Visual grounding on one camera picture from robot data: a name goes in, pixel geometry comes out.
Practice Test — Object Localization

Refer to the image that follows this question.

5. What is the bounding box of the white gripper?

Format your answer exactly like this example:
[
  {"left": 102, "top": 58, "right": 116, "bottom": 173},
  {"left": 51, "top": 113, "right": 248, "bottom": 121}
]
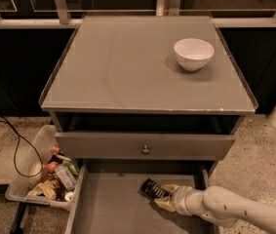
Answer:
[{"left": 154, "top": 184, "right": 192, "bottom": 215}]

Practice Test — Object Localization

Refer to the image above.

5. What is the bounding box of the black rxbar chocolate bar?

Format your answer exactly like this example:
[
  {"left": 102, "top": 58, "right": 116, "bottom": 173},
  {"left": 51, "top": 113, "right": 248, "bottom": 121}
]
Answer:
[{"left": 139, "top": 178, "right": 169, "bottom": 199}]

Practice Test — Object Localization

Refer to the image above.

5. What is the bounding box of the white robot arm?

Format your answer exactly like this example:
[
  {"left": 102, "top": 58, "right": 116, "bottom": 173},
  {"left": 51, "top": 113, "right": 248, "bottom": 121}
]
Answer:
[{"left": 155, "top": 105, "right": 276, "bottom": 234}]

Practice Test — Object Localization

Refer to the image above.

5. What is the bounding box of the round metal drawer knob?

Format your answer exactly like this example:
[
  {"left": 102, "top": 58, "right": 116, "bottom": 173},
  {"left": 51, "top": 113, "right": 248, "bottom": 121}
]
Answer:
[{"left": 141, "top": 145, "right": 150, "bottom": 155}]

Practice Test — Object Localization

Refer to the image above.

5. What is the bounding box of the open grey middle drawer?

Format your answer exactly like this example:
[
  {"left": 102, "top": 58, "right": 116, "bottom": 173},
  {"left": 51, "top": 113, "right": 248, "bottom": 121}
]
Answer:
[{"left": 64, "top": 161, "right": 218, "bottom": 234}]

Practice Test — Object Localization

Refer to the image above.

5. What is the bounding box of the grey top drawer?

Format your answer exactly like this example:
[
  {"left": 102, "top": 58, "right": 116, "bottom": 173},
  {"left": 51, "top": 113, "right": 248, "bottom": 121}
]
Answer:
[{"left": 55, "top": 132, "right": 235, "bottom": 160}]

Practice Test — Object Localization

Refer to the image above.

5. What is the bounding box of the grey drawer cabinet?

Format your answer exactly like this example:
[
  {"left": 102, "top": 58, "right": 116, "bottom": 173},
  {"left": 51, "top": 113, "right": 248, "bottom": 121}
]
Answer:
[{"left": 38, "top": 15, "right": 259, "bottom": 234}]

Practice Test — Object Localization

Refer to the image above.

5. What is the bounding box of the clear plastic bottle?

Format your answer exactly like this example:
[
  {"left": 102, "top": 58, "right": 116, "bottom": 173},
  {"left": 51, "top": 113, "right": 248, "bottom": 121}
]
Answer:
[{"left": 55, "top": 164, "right": 77, "bottom": 191}]

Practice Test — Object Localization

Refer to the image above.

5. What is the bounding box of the yellow crumpled snack bag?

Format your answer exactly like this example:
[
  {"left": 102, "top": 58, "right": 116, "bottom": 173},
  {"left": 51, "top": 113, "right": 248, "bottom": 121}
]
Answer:
[{"left": 28, "top": 179, "right": 61, "bottom": 200}]

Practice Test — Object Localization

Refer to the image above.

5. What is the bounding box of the orange round fruit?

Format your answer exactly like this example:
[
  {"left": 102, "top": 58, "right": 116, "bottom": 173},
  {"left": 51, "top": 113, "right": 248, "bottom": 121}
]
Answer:
[{"left": 47, "top": 162, "right": 59, "bottom": 174}]

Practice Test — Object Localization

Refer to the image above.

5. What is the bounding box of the clear plastic storage bin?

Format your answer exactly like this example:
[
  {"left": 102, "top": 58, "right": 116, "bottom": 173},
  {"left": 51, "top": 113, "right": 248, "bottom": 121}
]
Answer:
[{"left": 5, "top": 125, "right": 74, "bottom": 211}]

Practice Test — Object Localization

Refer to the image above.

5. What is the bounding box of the white ceramic bowl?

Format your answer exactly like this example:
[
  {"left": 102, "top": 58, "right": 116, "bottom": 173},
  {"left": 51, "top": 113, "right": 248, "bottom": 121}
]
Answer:
[{"left": 174, "top": 38, "right": 215, "bottom": 71}]

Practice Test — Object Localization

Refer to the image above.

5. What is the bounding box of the black cable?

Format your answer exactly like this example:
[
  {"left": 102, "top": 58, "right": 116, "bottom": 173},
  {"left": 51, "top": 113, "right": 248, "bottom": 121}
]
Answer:
[{"left": 0, "top": 104, "right": 44, "bottom": 178}]

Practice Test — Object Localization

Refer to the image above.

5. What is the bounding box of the metal window railing frame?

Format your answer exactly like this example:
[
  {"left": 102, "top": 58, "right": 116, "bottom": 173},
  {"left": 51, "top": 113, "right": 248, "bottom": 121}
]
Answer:
[{"left": 0, "top": 0, "right": 276, "bottom": 28}]

